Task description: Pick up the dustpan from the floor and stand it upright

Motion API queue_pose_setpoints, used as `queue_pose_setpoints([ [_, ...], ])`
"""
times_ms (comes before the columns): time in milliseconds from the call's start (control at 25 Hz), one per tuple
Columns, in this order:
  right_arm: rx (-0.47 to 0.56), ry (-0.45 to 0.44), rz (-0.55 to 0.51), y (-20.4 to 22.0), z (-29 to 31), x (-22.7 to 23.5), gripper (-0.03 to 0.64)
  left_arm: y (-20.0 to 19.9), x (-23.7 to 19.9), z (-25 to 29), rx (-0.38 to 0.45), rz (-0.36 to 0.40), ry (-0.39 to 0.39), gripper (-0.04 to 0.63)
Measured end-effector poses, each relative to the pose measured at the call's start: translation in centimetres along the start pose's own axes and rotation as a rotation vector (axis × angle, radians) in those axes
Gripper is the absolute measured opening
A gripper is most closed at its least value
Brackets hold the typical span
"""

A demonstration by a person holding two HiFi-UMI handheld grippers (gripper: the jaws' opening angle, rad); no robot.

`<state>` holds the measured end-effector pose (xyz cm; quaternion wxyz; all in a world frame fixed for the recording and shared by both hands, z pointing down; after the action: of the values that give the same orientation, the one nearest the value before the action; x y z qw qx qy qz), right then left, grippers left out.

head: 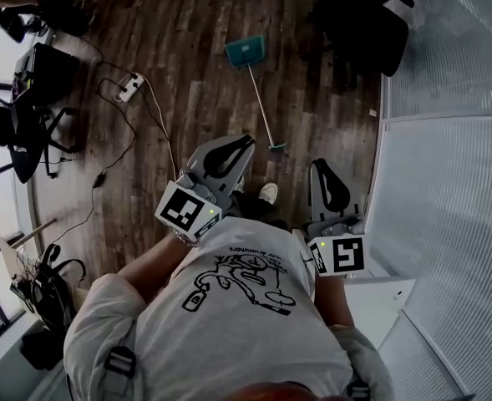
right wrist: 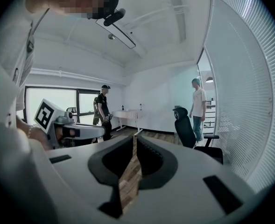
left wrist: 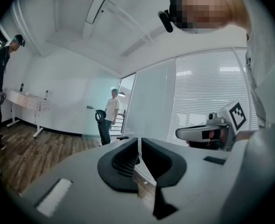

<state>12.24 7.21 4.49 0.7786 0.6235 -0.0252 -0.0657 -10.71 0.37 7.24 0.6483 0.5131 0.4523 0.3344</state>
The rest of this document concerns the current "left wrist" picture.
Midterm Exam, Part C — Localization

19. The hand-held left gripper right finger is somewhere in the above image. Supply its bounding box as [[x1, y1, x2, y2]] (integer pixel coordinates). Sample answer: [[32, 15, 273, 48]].
[[141, 137, 187, 220]]

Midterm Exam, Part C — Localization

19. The long ceiling light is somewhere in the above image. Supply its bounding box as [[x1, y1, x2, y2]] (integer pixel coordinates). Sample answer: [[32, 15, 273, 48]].
[[85, 0, 119, 25]]

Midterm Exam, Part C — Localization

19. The table with white cloth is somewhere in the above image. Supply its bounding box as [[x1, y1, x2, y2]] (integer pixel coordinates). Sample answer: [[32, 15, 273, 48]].
[[1, 87, 52, 139]]

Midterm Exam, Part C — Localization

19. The person's right forearm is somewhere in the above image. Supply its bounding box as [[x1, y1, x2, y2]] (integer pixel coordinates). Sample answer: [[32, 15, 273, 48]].
[[235, 130, 257, 141]]

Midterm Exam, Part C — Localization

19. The person's white shirt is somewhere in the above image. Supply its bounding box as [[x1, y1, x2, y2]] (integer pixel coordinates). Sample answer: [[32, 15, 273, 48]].
[[244, 0, 275, 128]]

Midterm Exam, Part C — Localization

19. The black railing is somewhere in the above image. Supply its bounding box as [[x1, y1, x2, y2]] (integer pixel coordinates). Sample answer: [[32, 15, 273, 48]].
[[110, 109, 127, 133]]

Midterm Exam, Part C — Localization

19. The black office chair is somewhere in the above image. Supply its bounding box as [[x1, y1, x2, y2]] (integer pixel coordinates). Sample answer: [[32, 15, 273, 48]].
[[95, 109, 130, 146]]

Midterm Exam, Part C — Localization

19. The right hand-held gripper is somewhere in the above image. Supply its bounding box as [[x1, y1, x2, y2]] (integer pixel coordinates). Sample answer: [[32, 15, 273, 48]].
[[175, 100, 247, 152]]

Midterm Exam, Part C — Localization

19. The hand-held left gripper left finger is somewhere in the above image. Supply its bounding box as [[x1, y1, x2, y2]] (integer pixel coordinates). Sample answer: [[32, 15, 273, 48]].
[[97, 137, 141, 194]]

